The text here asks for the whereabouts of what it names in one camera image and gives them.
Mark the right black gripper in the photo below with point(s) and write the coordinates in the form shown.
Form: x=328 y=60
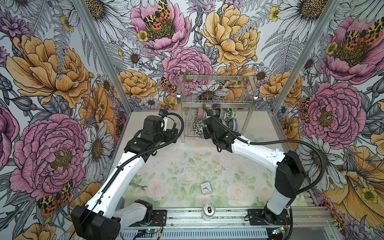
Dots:
x=206 y=136

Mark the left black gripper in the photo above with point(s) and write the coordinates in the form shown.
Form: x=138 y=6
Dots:
x=169 y=134

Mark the dark navy fan pattern bowl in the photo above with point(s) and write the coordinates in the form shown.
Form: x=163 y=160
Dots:
x=220 y=113

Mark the green leaf pattern bowl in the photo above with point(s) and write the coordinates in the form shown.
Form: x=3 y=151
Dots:
x=230 y=113

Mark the black white floral bowl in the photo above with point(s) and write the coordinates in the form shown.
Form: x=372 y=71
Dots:
x=198 y=128
x=200 y=114

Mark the blue floral bowl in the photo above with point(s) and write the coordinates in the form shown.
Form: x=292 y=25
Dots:
x=232 y=125

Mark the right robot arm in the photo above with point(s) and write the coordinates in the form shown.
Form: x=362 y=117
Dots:
x=290 y=173

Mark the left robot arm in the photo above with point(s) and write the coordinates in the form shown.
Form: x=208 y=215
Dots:
x=99 y=218

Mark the steel two-tier dish rack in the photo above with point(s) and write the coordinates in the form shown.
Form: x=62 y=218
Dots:
x=214 y=91

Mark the steel wrench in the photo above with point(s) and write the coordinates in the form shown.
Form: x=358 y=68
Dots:
x=138 y=186

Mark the small white square clock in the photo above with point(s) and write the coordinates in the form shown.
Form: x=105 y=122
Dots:
x=206 y=188

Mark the silver can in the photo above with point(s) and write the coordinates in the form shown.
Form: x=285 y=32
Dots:
x=208 y=211

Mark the green circuit board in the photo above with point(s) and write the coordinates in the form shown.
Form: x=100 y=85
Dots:
x=277 y=231

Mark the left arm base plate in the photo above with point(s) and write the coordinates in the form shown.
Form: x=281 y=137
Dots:
x=158 y=219

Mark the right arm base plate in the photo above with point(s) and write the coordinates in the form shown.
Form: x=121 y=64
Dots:
x=263 y=217

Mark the white vented cable duct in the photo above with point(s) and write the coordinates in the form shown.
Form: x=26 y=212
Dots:
x=196 y=234

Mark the aluminium mounting rail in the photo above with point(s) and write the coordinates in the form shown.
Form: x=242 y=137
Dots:
x=191 y=218

